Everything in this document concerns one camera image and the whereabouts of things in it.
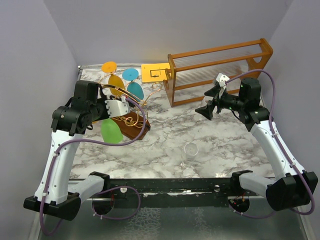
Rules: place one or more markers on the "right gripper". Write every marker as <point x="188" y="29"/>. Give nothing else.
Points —
<point x="207" y="111"/>

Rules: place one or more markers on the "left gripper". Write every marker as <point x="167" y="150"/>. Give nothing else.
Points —
<point x="106" y="114"/>

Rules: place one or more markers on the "green plastic wine glass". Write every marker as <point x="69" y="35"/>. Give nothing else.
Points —
<point x="110" y="132"/>

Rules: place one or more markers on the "gold wire wine glass rack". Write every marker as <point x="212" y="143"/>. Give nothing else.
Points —
<point x="135" y="124"/>

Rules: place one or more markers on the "orange plastic wine glass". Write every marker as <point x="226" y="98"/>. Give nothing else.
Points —
<point x="110" y="67"/>

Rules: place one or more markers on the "blue plastic wine glass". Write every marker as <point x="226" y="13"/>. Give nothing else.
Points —
<point x="131" y="75"/>

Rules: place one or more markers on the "clear glass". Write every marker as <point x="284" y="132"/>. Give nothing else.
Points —
<point x="203" y="103"/>
<point x="190" y="151"/>

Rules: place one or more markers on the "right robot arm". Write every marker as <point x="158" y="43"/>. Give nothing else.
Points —
<point x="293" y="186"/>

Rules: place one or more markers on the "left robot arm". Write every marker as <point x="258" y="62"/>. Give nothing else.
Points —
<point x="69" y="124"/>

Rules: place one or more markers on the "wooden dish rack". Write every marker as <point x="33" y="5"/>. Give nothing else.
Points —
<point x="196" y="68"/>

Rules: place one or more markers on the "yellow card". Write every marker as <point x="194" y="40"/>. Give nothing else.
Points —
<point x="154" y="73"/>

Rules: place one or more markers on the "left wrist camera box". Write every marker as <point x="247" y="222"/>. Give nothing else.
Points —
<point x="117" y="107"/>

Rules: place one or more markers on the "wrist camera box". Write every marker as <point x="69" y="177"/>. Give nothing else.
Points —
<point x="221" y="79"/>
<point x="117" y="107"/>

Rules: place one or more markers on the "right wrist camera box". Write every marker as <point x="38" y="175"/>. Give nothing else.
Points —
<point x="221" y="79"/>

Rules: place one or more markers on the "black base frame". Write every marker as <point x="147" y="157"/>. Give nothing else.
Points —
<point x="171" y="192"/>

